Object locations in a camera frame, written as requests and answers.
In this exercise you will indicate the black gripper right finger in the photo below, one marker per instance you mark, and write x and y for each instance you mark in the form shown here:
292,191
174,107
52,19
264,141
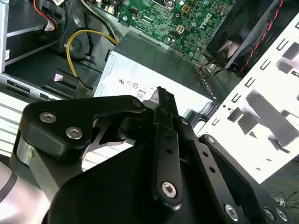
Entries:
210,163

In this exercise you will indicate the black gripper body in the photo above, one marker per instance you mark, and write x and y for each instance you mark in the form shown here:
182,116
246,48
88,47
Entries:
105,186

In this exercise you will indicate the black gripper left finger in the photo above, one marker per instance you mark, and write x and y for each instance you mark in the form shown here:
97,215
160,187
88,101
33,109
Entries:
58,135

